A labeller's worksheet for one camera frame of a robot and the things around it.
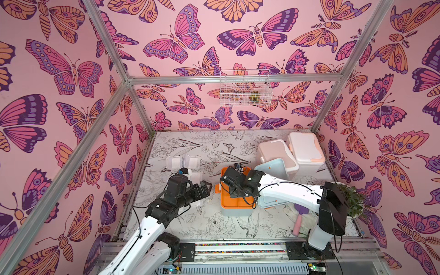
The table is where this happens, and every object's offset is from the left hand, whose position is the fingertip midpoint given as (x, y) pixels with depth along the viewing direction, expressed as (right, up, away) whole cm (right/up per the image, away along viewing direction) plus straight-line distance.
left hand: (206, 186), depth 77 cm
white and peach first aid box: (+53, +13, +13) cm, 56 cm away
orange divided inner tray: (+11, -7, 0) cm, 13 cm away
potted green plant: (+60, -4, -8) cm, 61 cm away
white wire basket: (+20, +51, +18) cm, 58 cm away
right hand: (+13, -2, +5) cm, 14 cm away
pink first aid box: (+36, +17, +15) cm, 43 cm away
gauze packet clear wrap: (-11, +8, +26) cm, 30 cm away
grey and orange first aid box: (+12, -15, +8) cm, 21 cm away
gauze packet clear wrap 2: (-8, +1, +20) cm, 21 cm away
